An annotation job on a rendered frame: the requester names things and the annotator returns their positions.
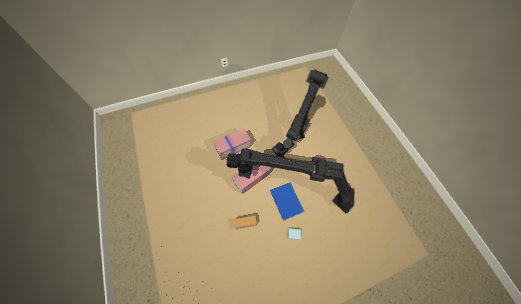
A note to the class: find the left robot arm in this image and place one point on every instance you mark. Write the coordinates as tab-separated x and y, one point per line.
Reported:
307	167

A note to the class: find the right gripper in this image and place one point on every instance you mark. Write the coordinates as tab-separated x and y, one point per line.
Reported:
275	153

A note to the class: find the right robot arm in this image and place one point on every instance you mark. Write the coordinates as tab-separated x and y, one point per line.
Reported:
294	132

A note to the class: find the blue flat rectangular slab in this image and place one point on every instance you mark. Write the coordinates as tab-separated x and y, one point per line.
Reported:
287	201

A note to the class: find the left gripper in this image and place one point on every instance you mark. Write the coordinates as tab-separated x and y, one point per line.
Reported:
247	173

